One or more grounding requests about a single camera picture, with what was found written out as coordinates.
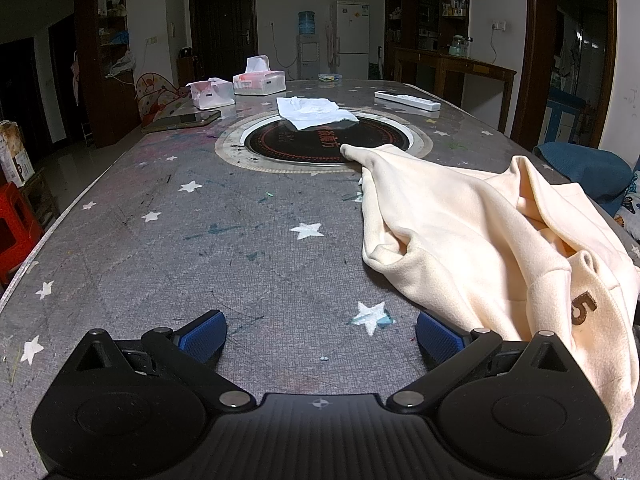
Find small wooden stool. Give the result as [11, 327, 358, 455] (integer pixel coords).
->
[22, 170, 60, 227]

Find white refrigerator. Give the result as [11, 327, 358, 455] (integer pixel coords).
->
[329, 1, 371, 80]

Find red plastic stool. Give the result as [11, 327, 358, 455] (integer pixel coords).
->
[0, 181, 46, 286]

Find round black induction cooktop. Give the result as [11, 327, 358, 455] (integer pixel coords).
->
[215, 110, 433, 177]

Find grey star print tablecloth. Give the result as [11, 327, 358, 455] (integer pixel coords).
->
[0, 79, 640, 480]

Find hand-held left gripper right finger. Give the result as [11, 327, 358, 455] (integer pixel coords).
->
[385, 309, 577, 414]

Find tissue box with red print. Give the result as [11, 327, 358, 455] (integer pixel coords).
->
[232, 56, 287, 97]

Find dark wooden door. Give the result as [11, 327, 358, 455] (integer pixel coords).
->
[188, 0, 257, 81]

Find cartoon print baby cushion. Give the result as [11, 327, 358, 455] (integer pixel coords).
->
[135, 72, 193, 128]

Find white crumpled cloth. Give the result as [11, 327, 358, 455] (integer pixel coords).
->
[276, 96, 359, 132]

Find dark tablet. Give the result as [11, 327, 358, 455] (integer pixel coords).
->
[141, 110, 222, 134]

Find wooden side table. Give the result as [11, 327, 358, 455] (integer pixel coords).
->
[392, 46, 517, 133]

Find cream sweatshirt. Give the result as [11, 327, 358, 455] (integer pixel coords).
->
[340, 143, 640, 453]

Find brown open shelf unit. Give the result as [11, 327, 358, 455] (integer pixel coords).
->
[75, 0, 141, 148]

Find white water dispenser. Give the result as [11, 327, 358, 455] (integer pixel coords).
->
[296, 35, 322, 81]

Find butterfly print cloth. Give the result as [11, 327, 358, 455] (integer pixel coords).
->
[612, 170, 640, 241]

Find small white tissue box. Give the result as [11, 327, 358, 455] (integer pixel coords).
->
[186, 77, 236, 110]

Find pink hanging garment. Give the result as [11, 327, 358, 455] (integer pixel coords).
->
[70, 51, 84, 107]

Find dark wooden shelf cabinet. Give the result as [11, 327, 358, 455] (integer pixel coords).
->
[384, 0, 471, 81]

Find blue cushion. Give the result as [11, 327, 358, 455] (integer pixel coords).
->
[532, 141, 635, 218]

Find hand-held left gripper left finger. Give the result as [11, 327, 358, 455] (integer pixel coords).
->
[64, 309, 255, 414]

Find white printed sack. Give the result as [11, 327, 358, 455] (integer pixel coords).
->
[0, 120, 36, 187]

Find dark wooden door frame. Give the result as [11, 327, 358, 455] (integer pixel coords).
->
[510, 0, 618, 151]

